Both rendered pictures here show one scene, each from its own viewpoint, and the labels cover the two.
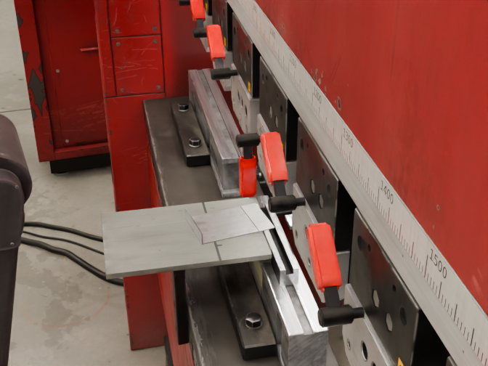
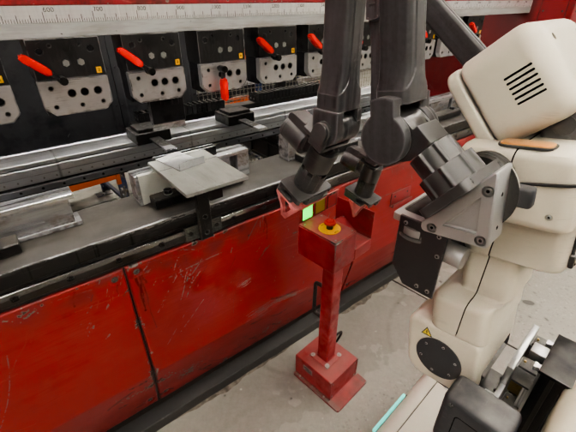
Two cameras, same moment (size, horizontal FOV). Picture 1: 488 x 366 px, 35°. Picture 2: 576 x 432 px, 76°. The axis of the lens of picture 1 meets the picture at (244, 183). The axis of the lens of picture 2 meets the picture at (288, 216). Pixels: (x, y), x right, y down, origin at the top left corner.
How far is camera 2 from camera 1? 1.69 m
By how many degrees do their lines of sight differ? 95
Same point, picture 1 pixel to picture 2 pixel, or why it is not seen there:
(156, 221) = (187, 177)
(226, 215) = (171, 162)
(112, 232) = (206, 185)
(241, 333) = not seen: hidden behind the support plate
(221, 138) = (32, 201)
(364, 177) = (312, 10)
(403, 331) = not seen: hidden behind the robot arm
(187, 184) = (58, 243)
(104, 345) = not seen: outside the picture
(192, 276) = (184, 209)
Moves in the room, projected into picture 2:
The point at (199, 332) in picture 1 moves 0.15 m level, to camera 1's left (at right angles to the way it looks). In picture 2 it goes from (231, 196) to (249, 218)
